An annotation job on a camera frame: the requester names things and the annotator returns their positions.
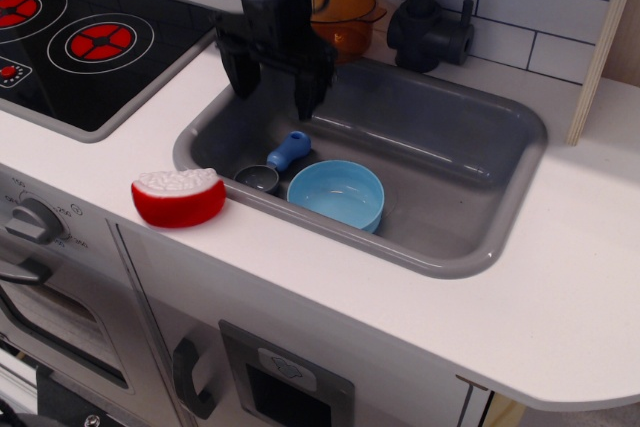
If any light wooden side post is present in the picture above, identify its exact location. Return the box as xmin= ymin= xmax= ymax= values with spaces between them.
xmin=565 ymin=0 xmax=628 ymax=146

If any grey plastic sink basin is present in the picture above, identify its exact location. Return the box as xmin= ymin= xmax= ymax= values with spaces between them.
xmin=173 ymin=59 xmax=547 ymax=279

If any black toy stovetop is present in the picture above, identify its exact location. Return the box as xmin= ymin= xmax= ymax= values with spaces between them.
xmin=1 ymin=0 xmax=214 ymax=143

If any dark grey cabinet handle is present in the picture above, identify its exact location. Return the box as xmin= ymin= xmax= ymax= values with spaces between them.
xmin=172 ymin=338 xmax=216 ymax=420

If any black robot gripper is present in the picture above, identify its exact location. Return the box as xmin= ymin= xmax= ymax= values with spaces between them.
xmin=213 ymin=0 xmax=337 ymax=121

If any grey oven knob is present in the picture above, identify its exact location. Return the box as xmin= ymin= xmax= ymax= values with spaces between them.
xmin=5 ymin=198 xmax=65 ymax=245

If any grey dishwasher panel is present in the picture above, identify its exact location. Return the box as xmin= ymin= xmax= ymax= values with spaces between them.
xmin=219 ymin=320 xmax=355 ymax=427

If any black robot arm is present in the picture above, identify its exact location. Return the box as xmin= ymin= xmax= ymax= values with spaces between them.
xmin=213 ymin=0 xmax=337 ymax=120

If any grey oven door handle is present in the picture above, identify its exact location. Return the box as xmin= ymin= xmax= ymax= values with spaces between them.
xmin=1 ymin=259 xmax=52 ymax=285

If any white oven door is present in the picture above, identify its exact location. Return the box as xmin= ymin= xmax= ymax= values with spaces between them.
xmin=1 ymin=234 xmax=180 ymax=426

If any red bowl of rice toy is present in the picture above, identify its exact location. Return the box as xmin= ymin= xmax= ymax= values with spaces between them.
xmin=131 ymin=168 xmax=227 ymax=228

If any dark grey toy faucet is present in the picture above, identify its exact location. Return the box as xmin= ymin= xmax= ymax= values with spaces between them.
xmin=387 ymin=0 xmax=475 ymax=73

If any light blue plastic bowl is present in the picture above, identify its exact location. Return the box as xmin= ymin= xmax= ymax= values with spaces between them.
xmin=286 ymin=160 xmax=385 ymax=233

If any blue handled metal spoon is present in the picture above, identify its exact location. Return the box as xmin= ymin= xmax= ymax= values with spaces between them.
xmin=234 ymin=131 xmax=312 ymax=194

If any orange transparent plastic pot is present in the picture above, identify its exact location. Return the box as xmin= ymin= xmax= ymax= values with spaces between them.
xmin=311 ymin=0 xmax=386 ymax=65

